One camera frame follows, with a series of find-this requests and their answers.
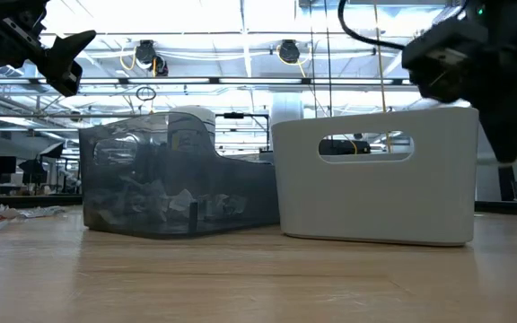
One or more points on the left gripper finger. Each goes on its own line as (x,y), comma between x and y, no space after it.
(65,78)
(72,45)

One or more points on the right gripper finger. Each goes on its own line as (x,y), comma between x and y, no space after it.
(510,134)

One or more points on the white wipes canister blue label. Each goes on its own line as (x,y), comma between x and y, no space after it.
(200,114)

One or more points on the light grey plastic bin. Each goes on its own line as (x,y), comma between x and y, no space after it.
(375,202)

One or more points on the black horizontal rail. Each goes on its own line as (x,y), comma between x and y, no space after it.
(249,116)

